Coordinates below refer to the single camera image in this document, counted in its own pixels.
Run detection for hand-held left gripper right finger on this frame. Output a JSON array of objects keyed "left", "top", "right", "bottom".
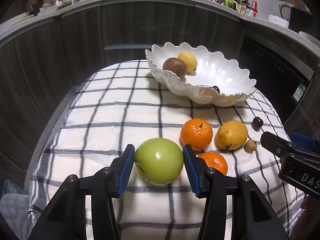
[{"left": 182, "top": 144, "right": 290, "bottom": 240}]

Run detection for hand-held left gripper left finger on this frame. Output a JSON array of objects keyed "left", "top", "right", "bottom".
[{"left": 29, "top": 144, "right": 136, "bottom": 240}]

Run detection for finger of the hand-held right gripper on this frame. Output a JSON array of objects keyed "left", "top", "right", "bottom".
[
  {"left": 260, "top": 131, "right": 302, "bottom": 160},
  {"left": 290, "top": 131, "right": 320, "bottom": 153}
]

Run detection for green apple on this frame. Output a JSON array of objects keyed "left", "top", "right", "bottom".
[{"left": 134, "top": 137, "right": 184, "bottom": 186}]

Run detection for white scalloped bowl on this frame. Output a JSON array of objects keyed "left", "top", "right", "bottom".
[{"left": 145, "top": 42, "right": 257, "bottom": 108}]

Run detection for brown kiwi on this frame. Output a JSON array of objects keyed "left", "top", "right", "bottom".
[{"left": 162, "top": 57, "right": 188, "bottom": 77}]

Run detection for yellow lemon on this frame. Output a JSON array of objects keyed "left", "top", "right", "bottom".
[{"left": 177, "top": 51, "right": 198, "bottom": 74}]

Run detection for person's right hand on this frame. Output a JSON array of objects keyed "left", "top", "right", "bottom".
[{"left": 300, "top": 196, "right": 320, "bottom": 230}]

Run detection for small brown longan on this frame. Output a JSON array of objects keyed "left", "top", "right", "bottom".
[{"left": 244, "top": 139, "right": 257, "bottom": 153}]

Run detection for orange tangerine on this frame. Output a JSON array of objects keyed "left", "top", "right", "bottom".
[
  {"left": 180, "top": 118, "right": 213, "bottom": 152},
  {"left": 197, "top": 152, "right": 228, "bottom": 176}
]

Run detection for dark plum near bowl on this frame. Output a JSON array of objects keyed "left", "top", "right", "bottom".
[{"left": 252, "top": 117, "right": 264, "bottom": 131}]

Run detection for yellow mango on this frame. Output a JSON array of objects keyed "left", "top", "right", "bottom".
[{"left": 216, "top": 120, "right": 248, "bottom": 150}]

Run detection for black white checked cloth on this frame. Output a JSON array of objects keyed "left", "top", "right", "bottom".
[{"left": 27, "top": 60, "right": 307, "bottom": 240}]

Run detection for black built-in dishwasher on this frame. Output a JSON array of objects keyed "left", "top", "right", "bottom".
[{"left": 236, "top": 37, "right": 315, "bottom": 124}]

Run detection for white plate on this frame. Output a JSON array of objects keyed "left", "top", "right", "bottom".
[{"left": 299, "top": 31, "right": 320, "bottom": 44}]

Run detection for grey teal cloth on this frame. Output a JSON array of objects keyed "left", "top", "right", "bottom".
[{"left": 1, "top": 179, "right": 34, "bottom": 233}]

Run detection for black microwave oven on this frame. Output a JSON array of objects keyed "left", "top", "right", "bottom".
[{"left": 287, "top": 6, "right": 314, "bottom": 33}]

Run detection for white electric kettle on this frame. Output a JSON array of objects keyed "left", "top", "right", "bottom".
[{"left": 278, "top": 1, "right": 294, "bottom": 20}]

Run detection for dark wood base cabinets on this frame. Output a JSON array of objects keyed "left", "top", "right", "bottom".
[{"left": 0, "top": 0, "right": 320, "bottom": 195}]

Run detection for row of condiment bottles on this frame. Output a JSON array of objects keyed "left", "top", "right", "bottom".
[{"left": 224, "top": 0, "right": 258, "bottom": 18}]

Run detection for black knife block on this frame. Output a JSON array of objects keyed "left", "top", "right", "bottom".
[{"left": 26, "top": 3, "right": 40, "bottom": 17}]

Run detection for glass door wall cabinet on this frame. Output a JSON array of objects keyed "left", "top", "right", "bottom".
[{"left": 292, "top": 0, "right": 310, "bottom": 12}]

